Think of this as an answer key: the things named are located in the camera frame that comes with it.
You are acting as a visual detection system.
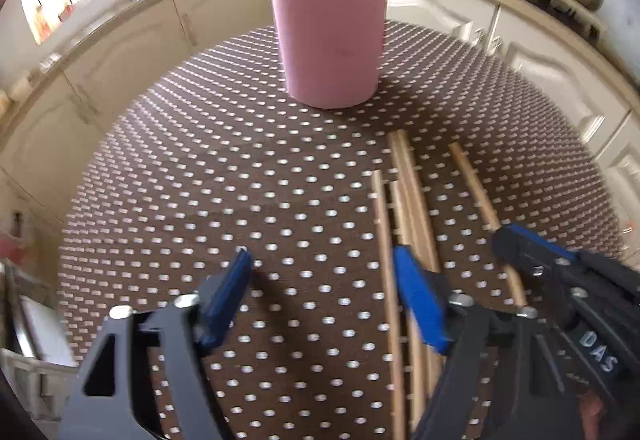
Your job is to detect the cream kitchen cabinets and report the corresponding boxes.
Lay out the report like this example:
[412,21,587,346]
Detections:
[1,0,639,233]

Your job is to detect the wooden chopstick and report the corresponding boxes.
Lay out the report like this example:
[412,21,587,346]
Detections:
[387,130,446,401]
[372,170,407,440]
[390,181,426,432]
[449,142,527,308]

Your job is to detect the brown polka dot tablecloth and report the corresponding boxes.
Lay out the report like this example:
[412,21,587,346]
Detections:
[58,22,622,439]

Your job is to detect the pink cylindrical utensil holder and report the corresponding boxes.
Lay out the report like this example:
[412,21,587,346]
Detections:
[271,0,387,109]

